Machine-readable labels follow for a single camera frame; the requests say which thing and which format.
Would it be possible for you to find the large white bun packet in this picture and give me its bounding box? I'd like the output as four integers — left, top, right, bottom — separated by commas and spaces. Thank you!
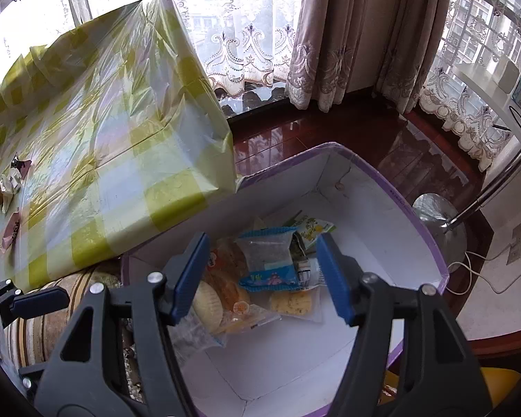
169, 280, 226, 357

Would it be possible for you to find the white cable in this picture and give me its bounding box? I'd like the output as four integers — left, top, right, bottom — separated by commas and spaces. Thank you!
447, 247, 521, 296

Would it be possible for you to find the yellow object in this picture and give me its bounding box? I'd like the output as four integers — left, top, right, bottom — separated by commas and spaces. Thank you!
384, 367, 521, 409

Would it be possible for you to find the small silver snack packet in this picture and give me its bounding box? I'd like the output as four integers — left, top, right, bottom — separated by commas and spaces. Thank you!
293, 258, 327, 291

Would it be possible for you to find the short white lace curtain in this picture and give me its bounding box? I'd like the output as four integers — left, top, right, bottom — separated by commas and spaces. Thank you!
419, 0, 521, 172

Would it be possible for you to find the floor socket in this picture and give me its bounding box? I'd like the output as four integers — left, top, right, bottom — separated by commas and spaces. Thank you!
506, 221, 521, 265

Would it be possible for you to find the white desk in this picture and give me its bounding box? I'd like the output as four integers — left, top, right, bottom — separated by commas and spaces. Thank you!
454, 58, 521, 170

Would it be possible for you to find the chrome floor stand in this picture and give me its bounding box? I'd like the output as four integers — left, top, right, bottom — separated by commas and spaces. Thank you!
412, 145, 521, 261

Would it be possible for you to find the purple-rimmed white box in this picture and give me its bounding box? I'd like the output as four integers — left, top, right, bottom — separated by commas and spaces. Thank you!
121, 141, 451, 417

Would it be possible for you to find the clear blue-edged snack packet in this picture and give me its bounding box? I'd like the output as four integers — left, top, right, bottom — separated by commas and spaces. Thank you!
235, 227, 302, 293

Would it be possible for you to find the checkered plastic tablecloth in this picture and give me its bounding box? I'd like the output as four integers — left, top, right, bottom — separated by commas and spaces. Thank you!
0, 0, 237, 292

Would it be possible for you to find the clear golden cake packet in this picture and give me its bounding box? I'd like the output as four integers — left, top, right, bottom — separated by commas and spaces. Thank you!
202, 239, 283, 335

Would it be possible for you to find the small white box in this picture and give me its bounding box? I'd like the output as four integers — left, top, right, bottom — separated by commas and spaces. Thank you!
497, 58, 521, 94

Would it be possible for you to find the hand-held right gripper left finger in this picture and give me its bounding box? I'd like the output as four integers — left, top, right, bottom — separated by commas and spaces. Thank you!
30, 231, 212, 417

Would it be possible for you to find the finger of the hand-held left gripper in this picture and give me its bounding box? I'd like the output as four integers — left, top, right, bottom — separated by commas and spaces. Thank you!
18, 363, 49, 395
0, 282, 70, 332

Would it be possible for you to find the striped brown rug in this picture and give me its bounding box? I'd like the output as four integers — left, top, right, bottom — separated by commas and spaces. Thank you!
0, 265, 157, 404

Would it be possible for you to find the brown embroidered curtain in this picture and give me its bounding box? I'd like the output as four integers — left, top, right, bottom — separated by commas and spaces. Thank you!
284, 0, 450, 111

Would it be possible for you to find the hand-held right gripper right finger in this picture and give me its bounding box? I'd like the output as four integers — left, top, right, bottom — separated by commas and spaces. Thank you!
315, 232, 493, 417

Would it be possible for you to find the green white snack packet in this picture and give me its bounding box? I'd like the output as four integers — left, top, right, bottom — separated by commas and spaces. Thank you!
287, 213, 336, 253

